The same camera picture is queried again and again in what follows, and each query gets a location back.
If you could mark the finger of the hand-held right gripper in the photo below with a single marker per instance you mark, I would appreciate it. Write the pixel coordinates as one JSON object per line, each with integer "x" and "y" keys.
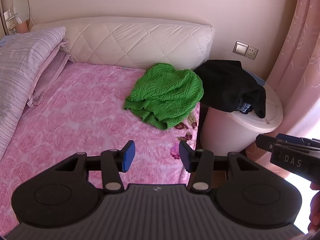
{"x": 287, "y": 138}
{"x": 266, "y": 143}

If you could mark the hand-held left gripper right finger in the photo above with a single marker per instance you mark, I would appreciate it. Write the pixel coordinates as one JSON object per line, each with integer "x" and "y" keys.
{"x": 185, "y": 155}

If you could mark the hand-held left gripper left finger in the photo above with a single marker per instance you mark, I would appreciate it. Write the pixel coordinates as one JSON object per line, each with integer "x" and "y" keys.
{"x": 128, "y": 156}

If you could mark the green knitted vest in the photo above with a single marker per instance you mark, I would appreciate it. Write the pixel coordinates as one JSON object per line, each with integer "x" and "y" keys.
{"x": 165, "y": 92}

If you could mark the person's right hand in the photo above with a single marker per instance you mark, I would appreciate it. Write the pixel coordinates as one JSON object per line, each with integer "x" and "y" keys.
{"x": 315, "y": 205}

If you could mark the blue jeans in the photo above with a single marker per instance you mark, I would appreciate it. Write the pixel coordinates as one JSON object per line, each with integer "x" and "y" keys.
{"x": 246, "y": 107}

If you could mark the white round bin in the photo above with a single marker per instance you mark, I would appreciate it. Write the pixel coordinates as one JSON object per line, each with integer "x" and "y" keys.
{"x": 225, "y": 130}

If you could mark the pink floral blanket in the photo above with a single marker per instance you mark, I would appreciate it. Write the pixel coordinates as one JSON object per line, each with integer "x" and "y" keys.
{"x": 87, "y": 117}

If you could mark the black garment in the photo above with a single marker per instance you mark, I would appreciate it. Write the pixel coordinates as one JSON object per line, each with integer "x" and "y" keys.
{"x": 225, "y": 85}

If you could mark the pink curtain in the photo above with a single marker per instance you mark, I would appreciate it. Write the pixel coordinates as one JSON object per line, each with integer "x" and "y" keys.
{"x": 295, "y": 55}

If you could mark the pink pillow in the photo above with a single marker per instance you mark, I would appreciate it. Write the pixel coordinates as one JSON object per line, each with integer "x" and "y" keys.
{"x": 50, "y": 75}

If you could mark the white quilted headboard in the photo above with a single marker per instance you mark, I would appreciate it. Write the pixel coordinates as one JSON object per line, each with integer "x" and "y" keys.
{"x": 137, "y": 42}

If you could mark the purple striped quilt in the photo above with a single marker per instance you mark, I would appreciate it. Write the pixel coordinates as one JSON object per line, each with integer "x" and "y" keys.
{"x": 20, "y": 67}

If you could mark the white vanity shelf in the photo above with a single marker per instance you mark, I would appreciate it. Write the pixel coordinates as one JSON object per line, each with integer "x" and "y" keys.
{"x": 11, "y": 16}

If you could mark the oval mirror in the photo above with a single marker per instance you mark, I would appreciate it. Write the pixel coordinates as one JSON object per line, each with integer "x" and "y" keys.
{"x": 21, "y": 5}

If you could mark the wall power socket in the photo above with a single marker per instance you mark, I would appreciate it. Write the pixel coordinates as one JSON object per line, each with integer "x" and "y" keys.
{"x": 252, "y": 52}

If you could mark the wall light switch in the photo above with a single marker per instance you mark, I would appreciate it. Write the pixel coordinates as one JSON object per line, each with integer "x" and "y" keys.
{"x": 240, "y": 48}

